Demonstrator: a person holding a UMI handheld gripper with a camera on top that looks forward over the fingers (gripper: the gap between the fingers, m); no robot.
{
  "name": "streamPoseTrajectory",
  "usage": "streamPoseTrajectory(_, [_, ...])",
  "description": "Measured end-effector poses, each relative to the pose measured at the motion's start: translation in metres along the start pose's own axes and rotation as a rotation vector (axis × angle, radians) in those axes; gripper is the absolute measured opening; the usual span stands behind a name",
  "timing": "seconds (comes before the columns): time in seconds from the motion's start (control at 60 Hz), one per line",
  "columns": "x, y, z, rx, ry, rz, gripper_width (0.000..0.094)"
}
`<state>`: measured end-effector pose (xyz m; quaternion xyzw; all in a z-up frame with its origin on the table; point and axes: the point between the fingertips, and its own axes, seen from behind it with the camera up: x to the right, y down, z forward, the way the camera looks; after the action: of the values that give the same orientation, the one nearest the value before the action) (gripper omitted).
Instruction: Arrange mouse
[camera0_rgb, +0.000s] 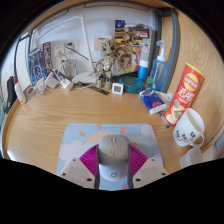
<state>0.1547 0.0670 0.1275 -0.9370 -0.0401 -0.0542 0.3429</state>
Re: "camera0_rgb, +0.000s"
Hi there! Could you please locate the clear plastic cup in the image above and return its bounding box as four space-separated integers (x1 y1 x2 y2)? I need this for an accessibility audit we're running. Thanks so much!
179 146 204 169

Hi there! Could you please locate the teal round tin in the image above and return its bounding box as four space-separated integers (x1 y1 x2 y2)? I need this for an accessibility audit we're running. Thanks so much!
118 75 146 94

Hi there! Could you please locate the white blue tube bottle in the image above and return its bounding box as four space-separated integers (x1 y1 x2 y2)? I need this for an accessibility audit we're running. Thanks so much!
137 44 151 83

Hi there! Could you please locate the white power strip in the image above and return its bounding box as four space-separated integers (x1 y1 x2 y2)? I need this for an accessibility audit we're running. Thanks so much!
54 69 74 92

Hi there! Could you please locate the white wall socket plate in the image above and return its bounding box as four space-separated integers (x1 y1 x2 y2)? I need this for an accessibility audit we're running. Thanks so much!
93 35 113 52

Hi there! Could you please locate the white mug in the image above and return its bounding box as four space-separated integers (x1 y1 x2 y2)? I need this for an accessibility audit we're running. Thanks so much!
172 107 206 148

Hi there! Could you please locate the small white square clock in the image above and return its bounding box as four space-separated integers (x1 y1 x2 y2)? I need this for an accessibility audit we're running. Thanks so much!
111 82 125 95

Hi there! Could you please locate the white red-capped pump bottle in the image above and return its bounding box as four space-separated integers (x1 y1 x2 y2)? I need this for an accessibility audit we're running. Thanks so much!
13 75 27 105

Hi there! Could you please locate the white charger block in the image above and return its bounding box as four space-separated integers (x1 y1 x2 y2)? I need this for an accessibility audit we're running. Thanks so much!
44 71 60 90

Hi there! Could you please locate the grey computer mouse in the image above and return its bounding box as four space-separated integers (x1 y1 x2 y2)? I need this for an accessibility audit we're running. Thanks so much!
96 134 130 183

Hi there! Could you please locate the brown tree-like figure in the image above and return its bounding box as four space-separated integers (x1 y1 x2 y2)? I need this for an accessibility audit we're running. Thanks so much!
94 38 123 90

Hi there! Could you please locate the pastel cloud print mouse pad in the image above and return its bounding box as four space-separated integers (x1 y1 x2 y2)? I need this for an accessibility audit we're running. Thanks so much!
55 122 164 178

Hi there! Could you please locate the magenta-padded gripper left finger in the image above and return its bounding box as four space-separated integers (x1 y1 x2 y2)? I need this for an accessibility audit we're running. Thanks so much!
57 143 101 190

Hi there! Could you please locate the red chips can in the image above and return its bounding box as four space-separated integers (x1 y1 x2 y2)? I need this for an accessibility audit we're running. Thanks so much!
163 61 204 127

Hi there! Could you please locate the blue robot model kit box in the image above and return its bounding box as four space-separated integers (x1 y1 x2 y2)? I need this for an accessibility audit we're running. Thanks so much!
27 41 54 88

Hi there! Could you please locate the clear blue pump bottle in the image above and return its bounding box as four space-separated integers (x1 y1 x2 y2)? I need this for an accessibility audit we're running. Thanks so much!
148 39 169 93

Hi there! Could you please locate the blue tissue pack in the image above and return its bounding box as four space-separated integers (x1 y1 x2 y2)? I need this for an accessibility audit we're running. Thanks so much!
138 87 168 115

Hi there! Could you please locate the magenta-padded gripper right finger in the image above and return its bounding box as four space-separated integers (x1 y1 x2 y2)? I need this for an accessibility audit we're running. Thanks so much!
126 143 169 190

